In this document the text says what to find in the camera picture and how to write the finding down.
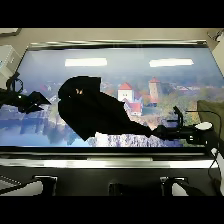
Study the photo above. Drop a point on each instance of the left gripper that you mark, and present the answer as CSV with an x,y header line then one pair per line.
x,y
31,100

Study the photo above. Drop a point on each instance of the black garment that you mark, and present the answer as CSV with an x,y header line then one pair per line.
x,y
90,110

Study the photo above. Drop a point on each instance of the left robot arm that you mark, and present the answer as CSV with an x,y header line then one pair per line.
x,y
49,185

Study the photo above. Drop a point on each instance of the olive green garment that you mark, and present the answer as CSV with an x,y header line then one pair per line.
x,y
213,110

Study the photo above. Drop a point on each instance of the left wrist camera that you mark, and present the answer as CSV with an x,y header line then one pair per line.
x,y
14,83

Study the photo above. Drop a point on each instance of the silver frame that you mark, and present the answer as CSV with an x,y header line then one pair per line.
x,y
100,163

